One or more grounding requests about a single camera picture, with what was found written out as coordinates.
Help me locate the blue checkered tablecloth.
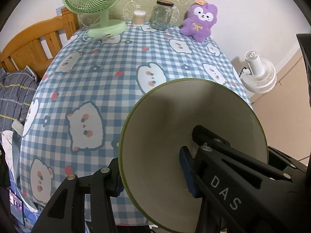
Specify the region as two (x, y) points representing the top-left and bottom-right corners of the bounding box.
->
(18, 21), (254, 226)

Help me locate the glass jar dark lid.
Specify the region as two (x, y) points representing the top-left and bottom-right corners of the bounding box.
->
(150, 0), (174, 30)

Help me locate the ceramic bowl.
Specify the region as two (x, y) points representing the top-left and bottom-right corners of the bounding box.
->
(119, 78), (268, 232)

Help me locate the smartphone with lit screen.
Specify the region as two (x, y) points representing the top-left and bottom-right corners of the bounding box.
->
(9, 189), (25, 226)

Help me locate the white cloth pile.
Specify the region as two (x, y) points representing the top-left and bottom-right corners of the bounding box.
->
(1, 119), (24, 167)

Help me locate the purple plush bunny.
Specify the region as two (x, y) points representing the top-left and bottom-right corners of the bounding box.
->
(180, 0), (218, 43)

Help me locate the toothpick container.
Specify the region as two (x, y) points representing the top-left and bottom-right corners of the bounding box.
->
(132, 10), (147, 26)

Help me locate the grey plaid pillow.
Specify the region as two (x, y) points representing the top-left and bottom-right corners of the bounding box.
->
(0, 66), (38, 131)

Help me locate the white standing fan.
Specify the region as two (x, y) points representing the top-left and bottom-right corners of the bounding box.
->
(240, 50), (277, 94)

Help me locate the white fan power cable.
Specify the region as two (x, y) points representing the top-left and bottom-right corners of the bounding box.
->
(82, 26), (112, 42)

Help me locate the wooden bed headboard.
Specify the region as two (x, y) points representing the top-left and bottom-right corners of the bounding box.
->
(1, 8), (79, 78)

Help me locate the green desk fan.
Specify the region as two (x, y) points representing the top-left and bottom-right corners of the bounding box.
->
(62, 0), (127, 39)

